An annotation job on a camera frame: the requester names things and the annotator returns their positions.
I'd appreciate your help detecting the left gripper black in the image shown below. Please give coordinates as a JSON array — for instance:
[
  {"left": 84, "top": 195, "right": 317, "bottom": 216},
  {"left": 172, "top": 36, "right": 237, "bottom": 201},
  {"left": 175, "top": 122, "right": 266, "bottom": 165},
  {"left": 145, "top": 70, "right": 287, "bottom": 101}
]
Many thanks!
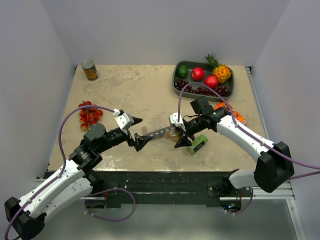
[{"left": 97, "top": 116, "right": 154, "bottom": 153}]

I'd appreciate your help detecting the amber pill bottle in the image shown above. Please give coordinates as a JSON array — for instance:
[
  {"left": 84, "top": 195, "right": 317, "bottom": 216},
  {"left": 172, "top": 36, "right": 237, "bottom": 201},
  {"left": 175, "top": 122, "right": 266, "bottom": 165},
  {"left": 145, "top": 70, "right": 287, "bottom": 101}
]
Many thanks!
[{"left": 164, "top": 130, "right": 180, "bottom": 143}]

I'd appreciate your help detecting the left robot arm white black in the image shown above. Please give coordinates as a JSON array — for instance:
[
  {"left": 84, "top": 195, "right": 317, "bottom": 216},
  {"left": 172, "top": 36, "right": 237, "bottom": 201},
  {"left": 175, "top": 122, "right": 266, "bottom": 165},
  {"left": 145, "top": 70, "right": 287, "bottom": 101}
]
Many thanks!
[{"left": 4, "top": 113, "right": 152, "bottom": 240}]

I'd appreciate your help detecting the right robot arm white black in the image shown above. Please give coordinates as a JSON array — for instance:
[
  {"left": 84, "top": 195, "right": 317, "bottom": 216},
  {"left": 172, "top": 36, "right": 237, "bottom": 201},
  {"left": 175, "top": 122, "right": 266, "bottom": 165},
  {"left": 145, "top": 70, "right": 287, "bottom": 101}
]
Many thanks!
[{"left": 169, "top": 97, "right": 295, "bottom": 197}]

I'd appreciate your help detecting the green cylindrical bottle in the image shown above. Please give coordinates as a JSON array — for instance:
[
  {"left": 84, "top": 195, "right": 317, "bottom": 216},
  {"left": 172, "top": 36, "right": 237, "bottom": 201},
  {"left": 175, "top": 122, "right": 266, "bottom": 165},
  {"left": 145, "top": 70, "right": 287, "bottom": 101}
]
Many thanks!
[{"left": 186, "top": 134, "right": 208, "bottom": 155}]

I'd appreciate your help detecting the red cherry tomato bunch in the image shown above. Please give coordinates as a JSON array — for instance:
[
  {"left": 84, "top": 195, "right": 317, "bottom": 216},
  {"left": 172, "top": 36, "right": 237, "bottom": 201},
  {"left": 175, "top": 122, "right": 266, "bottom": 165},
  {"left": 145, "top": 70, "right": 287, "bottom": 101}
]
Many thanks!
[{"left": 78, "top": 100, "right": 103, "bottom": 132}]

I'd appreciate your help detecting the dark red grape bunch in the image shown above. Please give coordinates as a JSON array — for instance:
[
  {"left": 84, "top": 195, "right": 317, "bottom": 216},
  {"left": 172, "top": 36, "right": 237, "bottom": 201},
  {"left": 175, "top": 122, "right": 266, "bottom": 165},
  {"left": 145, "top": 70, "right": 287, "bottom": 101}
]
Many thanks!
[{"left": 173, "top": 78, "right": 230, "bottom": 98}]

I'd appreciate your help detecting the orange snack packet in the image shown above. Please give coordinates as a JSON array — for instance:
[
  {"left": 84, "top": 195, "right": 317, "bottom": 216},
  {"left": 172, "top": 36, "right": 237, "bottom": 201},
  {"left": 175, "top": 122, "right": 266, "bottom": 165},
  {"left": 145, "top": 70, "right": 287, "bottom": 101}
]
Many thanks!
[{"left": 213, "top": 102, "right": 248, "bottom": 126}]

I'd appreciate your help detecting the dark green tray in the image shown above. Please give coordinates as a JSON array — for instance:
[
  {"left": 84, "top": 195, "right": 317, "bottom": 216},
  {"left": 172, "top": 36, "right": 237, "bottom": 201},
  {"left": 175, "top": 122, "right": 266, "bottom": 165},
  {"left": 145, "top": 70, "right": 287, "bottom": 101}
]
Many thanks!
[{"left": 172, "top": 61, "right": 235, "bottom": 102}]

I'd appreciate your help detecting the red apple right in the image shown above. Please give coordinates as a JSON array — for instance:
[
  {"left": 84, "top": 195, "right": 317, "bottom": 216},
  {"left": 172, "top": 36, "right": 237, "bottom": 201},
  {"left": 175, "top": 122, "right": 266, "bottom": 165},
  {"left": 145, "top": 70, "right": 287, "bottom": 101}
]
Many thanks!
[{"left": 204, "top": 75, "right": 219, "bottom": 89}]

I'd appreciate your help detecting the red apple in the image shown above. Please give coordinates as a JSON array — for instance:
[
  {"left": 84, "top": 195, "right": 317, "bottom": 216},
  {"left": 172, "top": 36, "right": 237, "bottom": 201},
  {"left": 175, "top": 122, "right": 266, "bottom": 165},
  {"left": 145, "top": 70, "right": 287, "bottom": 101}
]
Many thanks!
[
  {"left": 191, "top": 67, "right": 205, "bottom": 82},
  {"left": 204, "top": 75, "right": 219, "bottom": 89}
]

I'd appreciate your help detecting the red apple left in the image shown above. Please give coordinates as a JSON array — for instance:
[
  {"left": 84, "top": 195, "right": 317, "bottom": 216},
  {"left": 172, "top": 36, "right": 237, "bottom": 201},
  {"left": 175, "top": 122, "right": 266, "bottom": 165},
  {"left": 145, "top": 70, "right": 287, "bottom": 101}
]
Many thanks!
[{"left": 191, "top": 67, "right": 205, "bottom": 82}]

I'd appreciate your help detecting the green lime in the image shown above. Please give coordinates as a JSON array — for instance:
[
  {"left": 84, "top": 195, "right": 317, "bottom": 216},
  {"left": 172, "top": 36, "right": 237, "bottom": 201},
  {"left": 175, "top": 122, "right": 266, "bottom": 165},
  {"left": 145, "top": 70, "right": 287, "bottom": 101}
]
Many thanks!
[{"left": 177, "top": 65, "right": 189, "bottom": 78}]

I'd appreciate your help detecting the small pineapple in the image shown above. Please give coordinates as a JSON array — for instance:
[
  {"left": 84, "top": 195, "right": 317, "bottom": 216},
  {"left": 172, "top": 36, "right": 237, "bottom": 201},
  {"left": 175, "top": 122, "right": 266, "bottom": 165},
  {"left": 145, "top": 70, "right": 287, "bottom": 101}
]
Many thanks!
[{"left": 204, "top": 53, "right": 232, "bottom": 84}]

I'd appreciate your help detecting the tin can orange label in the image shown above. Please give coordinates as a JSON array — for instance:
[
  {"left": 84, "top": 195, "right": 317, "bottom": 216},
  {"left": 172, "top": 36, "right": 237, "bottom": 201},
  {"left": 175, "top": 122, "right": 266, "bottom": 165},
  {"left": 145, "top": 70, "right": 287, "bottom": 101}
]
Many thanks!
[{"left": 81, "top": 59, "right": 99, "bottom": 81}]

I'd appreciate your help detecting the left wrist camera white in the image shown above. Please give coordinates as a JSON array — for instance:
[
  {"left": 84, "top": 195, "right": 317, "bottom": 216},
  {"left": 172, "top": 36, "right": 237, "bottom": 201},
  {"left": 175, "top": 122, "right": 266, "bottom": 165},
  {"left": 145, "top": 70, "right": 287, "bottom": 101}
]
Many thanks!
[{"left": 113, "top": 108, "right": 134, "bottom": 130}]

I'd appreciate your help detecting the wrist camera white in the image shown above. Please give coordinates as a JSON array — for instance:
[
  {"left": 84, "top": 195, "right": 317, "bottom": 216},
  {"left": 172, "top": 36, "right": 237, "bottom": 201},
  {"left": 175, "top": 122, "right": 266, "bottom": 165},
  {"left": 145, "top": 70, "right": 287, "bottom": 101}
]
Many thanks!
[
  {"left": 169, "top": 112, "right": 185, "bottom": 128},
  {"left": 113, "top": 108, "right": 134, "bottom": 130}
]

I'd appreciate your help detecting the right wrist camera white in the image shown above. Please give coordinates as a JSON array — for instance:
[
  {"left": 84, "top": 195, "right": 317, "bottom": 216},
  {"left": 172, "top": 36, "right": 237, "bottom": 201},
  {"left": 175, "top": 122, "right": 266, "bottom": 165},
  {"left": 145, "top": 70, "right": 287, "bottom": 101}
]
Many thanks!
[{"left": 169, "top": 112, "right": 185, "bottom": 128}]

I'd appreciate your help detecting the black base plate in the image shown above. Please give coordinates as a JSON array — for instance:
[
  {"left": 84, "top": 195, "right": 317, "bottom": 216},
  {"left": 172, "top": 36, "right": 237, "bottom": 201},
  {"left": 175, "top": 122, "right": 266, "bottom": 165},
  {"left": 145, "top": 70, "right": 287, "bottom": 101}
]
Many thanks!
[{"left": 43, "top": 169, "right": 280, "bottom": 208}]

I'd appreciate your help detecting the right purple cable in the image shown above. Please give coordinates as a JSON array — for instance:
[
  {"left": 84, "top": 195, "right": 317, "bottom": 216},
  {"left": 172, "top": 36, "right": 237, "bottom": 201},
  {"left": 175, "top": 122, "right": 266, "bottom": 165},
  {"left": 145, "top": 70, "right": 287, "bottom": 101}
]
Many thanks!
[{"left": 177, "top": 82, "right": 320, "bottom": 216}]

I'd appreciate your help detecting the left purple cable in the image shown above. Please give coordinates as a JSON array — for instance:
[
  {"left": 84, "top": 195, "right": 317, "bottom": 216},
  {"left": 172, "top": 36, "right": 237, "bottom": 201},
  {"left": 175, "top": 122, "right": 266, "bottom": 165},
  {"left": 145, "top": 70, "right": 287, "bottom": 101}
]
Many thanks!
[{"left": 4, "top": 106, "right": 116, "bottom": 240}]

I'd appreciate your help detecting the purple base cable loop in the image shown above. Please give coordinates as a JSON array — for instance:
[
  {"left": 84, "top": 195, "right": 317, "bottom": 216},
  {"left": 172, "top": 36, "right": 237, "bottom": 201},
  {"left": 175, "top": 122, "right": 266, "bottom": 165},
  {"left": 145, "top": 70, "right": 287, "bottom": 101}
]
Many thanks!
[{"left": 84, "top": 187, "right": 137, "bottom": 221}]

